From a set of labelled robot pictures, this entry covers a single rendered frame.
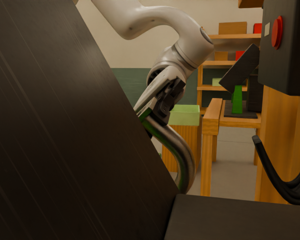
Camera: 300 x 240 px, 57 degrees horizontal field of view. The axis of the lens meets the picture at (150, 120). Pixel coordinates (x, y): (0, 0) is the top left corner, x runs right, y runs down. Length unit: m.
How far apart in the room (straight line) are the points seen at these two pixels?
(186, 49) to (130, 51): 7.16
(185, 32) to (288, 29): 0.35
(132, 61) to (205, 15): 2.23
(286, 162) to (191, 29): 0.55
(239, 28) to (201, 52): 6.21
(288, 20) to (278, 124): 0.67
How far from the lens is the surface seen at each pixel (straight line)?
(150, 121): 0.42
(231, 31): 6.82
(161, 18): 0.64
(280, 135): 0.95
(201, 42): 0.61
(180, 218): 0.27
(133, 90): 7.76
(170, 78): 0.48
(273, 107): 0.93
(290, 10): 0.30
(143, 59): 7.64
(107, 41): 8.02
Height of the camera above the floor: 1.38
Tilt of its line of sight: 12 degrees down
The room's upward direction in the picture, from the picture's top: straight up
